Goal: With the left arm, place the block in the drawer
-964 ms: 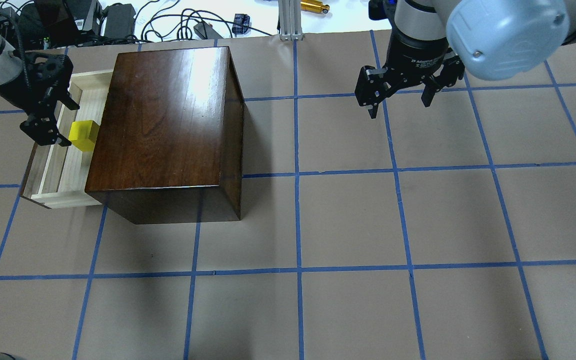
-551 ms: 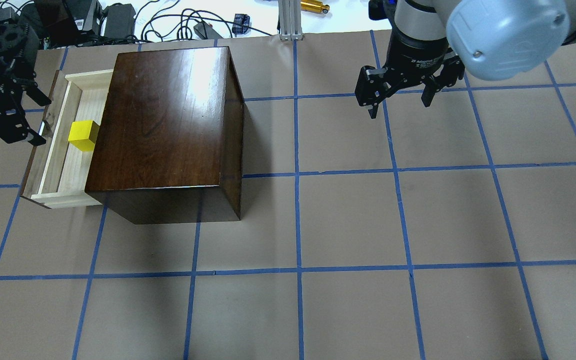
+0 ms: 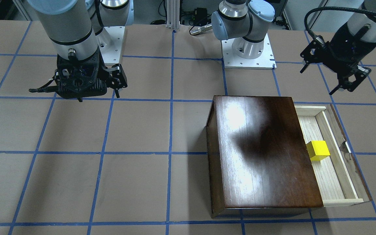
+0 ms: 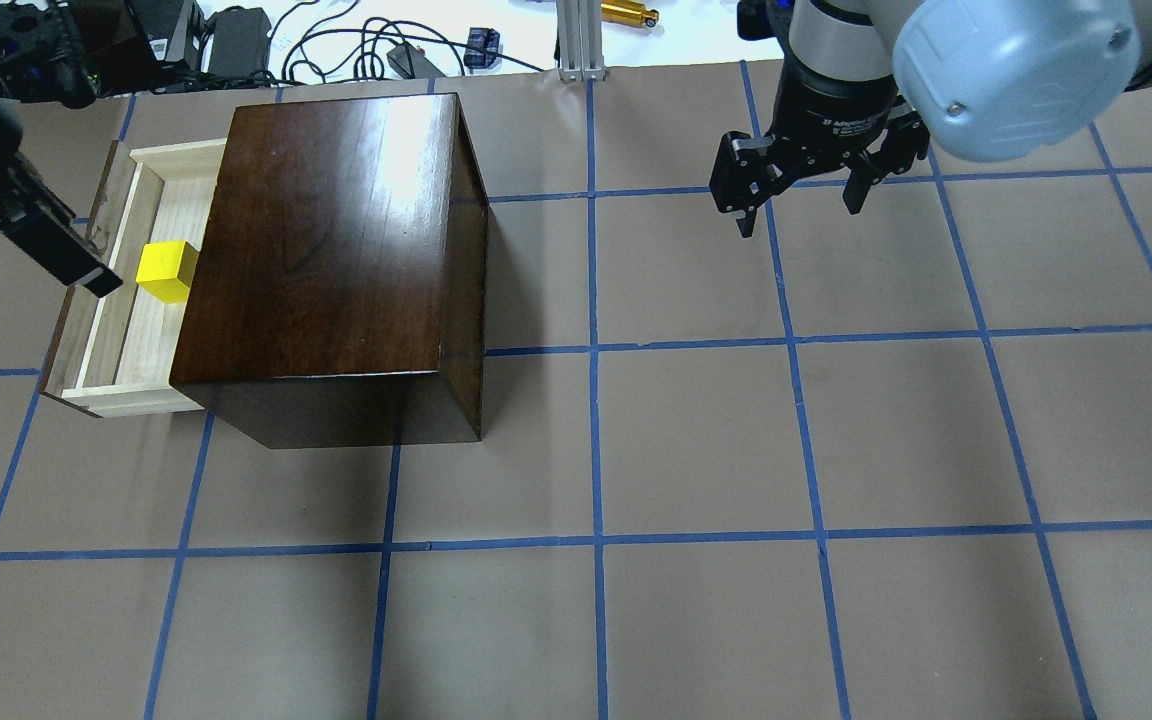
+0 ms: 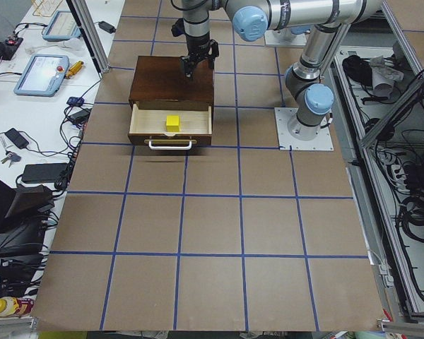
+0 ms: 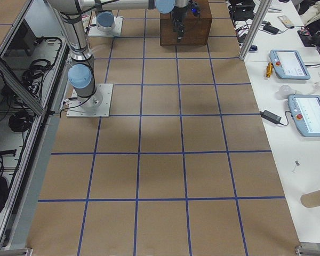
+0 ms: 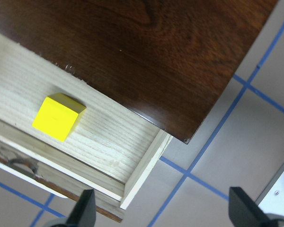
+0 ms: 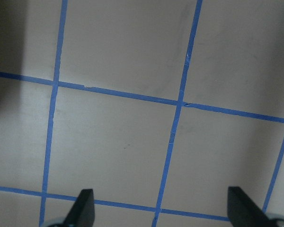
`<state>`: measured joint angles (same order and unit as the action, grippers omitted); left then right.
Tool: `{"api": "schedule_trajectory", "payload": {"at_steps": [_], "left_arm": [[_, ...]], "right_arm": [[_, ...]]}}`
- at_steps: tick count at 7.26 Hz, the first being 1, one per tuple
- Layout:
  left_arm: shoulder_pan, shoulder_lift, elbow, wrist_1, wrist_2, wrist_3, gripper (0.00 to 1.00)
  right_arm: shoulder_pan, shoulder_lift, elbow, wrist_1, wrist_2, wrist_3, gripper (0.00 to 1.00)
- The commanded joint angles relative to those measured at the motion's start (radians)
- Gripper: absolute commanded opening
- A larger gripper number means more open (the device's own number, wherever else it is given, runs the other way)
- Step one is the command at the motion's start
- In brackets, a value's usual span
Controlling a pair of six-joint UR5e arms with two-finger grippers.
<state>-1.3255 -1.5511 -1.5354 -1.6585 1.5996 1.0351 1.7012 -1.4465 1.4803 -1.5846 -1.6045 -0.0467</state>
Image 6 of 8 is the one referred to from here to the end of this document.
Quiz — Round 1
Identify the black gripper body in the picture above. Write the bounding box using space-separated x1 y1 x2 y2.
173 17 185 37

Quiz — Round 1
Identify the dark wooden drawer cabinet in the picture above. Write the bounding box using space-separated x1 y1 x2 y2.
160 1 212 46

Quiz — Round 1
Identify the small blue clip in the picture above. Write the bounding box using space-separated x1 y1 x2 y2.
249 45 258 52

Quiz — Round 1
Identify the black laptop charger brick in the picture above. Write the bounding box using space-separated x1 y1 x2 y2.
263 24 280 35

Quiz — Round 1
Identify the gold cylindrical tool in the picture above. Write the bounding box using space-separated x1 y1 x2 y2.
266 62 273 78

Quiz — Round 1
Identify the upper teach pendant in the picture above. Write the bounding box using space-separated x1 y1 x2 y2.
269 50 310 80

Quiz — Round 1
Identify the teach pendant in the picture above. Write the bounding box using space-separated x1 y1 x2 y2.
288 95 320 137
269 50 310 80

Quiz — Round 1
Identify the white light bulb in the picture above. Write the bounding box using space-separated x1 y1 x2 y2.
275 85 297 100

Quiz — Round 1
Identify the black power brick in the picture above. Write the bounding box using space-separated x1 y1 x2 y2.
260 110 282 124

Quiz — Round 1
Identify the lower teach pendant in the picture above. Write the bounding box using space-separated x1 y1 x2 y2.
288 95 320 137

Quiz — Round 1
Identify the small metal screw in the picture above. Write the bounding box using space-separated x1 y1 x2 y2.
292 160 300 173

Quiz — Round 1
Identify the cardboard tube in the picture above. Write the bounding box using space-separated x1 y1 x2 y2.
300 190 320 208

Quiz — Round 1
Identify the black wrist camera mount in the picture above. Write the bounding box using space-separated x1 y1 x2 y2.
188 0 201 17

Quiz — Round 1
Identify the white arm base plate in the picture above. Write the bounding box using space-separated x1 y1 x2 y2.
66 83 114 118
88 17 123 37

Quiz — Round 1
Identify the aluminium frame post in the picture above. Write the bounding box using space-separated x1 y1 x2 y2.
239 0 271 61

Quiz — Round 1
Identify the aluminium side rail frame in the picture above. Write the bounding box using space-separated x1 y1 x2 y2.
0 1 68 255

